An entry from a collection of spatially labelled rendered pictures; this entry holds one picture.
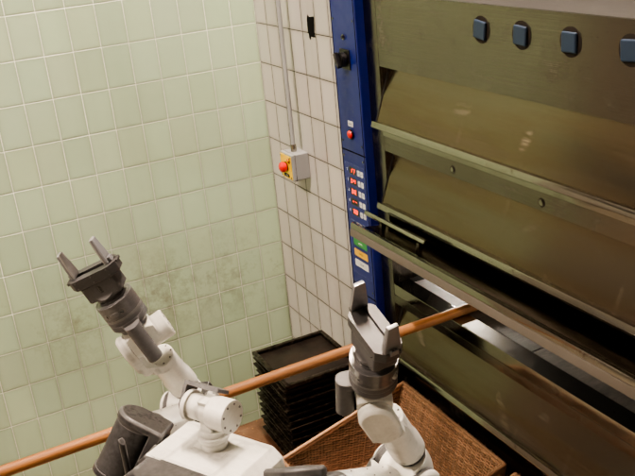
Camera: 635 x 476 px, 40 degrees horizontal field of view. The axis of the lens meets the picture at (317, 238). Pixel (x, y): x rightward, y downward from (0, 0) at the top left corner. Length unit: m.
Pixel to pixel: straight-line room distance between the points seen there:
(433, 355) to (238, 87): 1.33
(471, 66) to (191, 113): 1.42
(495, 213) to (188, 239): 1.54
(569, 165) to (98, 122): 1.84
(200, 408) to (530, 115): 1.03
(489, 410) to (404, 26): 1.11
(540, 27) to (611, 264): 0.55
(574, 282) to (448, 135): 0.55
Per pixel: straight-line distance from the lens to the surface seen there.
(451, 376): 2.72
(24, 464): 2.25
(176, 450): 1.79
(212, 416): 1.69
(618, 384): 1.90
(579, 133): 2.03
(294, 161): 3.20
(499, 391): 2.56
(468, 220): 2.41
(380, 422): 1.62
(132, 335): 1.91
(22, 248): 3.35
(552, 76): 2.04
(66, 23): 3.23
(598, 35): 1.92
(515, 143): 2.18
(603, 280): 2.06
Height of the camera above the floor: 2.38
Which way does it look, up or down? 21 degrees down
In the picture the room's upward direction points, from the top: 6 degrees counter-clockwise
